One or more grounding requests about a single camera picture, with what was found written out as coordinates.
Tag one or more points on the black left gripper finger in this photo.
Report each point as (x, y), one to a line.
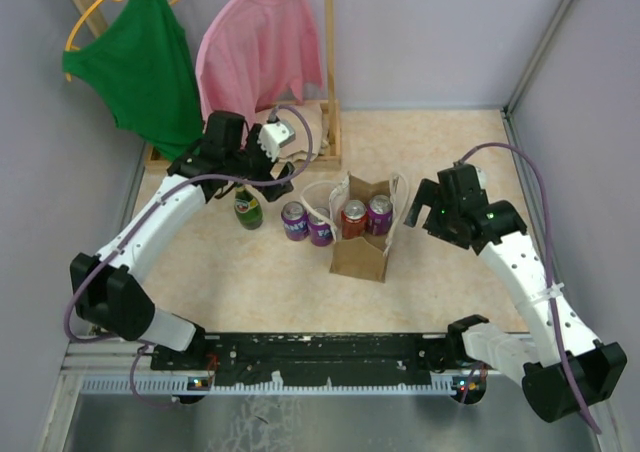
(274, 192)
(286, 174)

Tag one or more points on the pink shirt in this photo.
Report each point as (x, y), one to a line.
(253, 52)

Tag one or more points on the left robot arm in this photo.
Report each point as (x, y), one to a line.
(107, 286)

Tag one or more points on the red Coca-Cola can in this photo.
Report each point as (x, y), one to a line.
(354, 217)

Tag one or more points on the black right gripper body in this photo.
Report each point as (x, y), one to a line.
(440, 221)

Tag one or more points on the cream folded cloth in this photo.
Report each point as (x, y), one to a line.
(297, 150)

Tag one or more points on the wooden clothes rack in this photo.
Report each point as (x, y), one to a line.
(331, 159)

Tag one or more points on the burlap canvas tote bag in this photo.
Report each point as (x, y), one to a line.
(365, 257)

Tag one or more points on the purple fanta can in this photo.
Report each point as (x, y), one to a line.
(295, 221)
(380, 215)
(320, 231)

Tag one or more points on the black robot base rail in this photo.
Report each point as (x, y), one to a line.
(317, 359)

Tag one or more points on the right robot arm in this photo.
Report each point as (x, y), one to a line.
(565, 368)

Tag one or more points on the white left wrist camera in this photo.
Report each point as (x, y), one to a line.
(274, 136)

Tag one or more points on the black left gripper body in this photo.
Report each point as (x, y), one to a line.
(250, 162)

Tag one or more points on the white toothed cable strip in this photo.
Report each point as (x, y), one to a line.
(156, 385)

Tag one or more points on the green tank top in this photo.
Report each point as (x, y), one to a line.
(141, 68)

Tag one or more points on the green Perrier glass bottle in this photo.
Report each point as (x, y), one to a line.
(247, 208)

